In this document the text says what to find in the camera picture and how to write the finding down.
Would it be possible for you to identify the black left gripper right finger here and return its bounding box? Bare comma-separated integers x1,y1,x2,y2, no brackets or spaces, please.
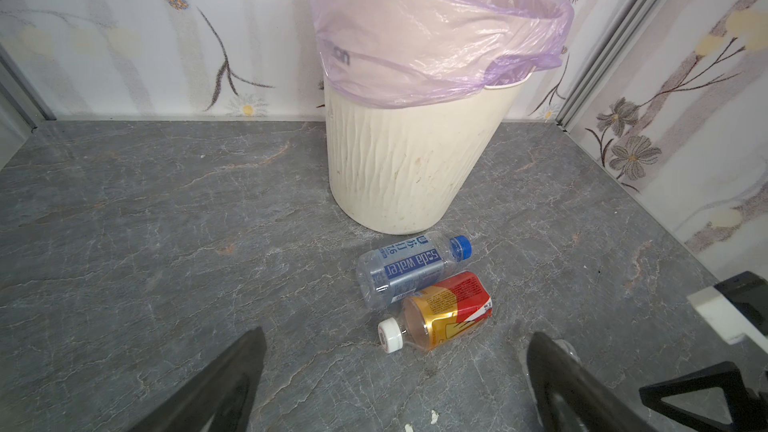
526,332,653,431

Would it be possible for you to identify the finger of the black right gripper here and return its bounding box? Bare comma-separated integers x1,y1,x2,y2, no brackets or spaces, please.
639,361,767,431

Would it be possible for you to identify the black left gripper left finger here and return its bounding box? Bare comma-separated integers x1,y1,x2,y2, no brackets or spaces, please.
131,327,267,431

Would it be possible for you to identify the orange red drink bottle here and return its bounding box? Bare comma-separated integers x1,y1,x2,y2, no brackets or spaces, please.
377,271,493,353

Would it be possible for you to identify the clear bottle blue cap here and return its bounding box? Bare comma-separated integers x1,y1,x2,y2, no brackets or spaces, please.
355,231,473,310

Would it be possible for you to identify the cream plastic waste bin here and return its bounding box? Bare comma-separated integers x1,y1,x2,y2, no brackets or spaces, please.
325,83,523,235

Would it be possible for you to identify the pink bin liner bag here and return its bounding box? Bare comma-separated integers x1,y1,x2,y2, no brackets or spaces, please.
310,0,574,109

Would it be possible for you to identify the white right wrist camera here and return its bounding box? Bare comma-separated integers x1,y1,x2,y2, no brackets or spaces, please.
687,271,767,353

